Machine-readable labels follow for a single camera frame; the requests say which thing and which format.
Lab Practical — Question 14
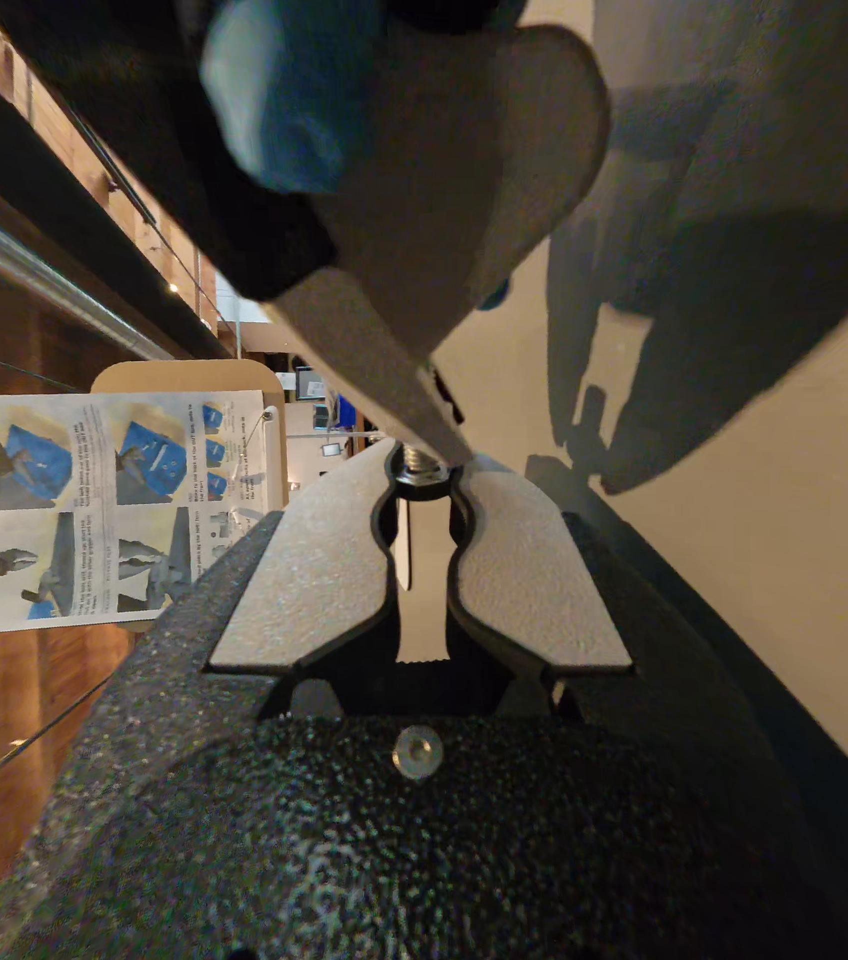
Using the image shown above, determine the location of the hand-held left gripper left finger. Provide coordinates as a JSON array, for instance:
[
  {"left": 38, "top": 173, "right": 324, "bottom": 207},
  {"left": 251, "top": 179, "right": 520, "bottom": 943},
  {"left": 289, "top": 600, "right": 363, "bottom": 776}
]
[{"left": 206, "top": 437, "right": 401, "bottom": 672}]

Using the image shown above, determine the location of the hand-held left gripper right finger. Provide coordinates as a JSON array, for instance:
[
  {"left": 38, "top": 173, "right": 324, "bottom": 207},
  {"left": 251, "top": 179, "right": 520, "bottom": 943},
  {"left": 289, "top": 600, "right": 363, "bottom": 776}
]
[{"left": 448, "top": 452, "right": 633, "bottom": 672}]

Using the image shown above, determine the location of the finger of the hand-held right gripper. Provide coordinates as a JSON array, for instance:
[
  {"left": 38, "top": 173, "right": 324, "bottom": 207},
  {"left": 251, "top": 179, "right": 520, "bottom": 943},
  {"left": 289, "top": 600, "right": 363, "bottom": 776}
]
[
  {"left": 311, "top": 22, "right": 612, "bottom": 361},
  {"left": 266, "top": 266, "right": 479, "bottom": 470}
]

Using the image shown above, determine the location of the silver ceiling pipe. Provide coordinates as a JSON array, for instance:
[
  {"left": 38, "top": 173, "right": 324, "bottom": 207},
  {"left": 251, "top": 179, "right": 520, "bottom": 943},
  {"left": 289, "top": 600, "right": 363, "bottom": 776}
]
[{"left": 0, "top": 187, "right": 177, "bottom": 361}]

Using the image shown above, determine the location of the printed instruction sheet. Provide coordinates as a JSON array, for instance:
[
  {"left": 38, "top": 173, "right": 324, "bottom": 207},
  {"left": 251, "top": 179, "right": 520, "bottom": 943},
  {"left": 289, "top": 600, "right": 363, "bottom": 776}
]
[{"left": 0, "top": 390, "right": 269, "bottom": 639}]

